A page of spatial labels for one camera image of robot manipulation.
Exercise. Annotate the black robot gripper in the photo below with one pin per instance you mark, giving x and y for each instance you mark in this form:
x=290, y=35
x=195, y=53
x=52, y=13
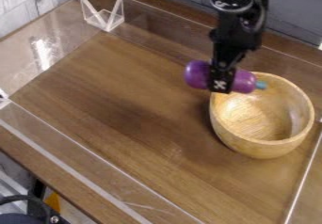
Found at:
x=238, y=34

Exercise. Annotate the purple toy eggplant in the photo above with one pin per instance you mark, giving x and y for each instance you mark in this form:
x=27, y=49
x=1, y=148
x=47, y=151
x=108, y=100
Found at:
x=196, y=75

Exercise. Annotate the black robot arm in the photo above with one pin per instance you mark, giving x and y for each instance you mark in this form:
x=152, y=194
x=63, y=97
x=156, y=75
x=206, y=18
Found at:
x=236, y=35

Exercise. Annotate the brown wooden bowl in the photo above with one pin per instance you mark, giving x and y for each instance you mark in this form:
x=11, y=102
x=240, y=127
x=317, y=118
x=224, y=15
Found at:
x=263, y=124

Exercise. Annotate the clear acrylic tray wall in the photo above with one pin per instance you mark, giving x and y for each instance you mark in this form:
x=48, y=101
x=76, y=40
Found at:
x=102, y=121

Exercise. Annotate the clear acrylic corner bracket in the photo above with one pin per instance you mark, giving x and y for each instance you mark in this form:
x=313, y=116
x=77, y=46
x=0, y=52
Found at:
x=104, y=19

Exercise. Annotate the black clamp with cable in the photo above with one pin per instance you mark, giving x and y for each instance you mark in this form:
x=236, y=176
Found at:
x=23, y=206

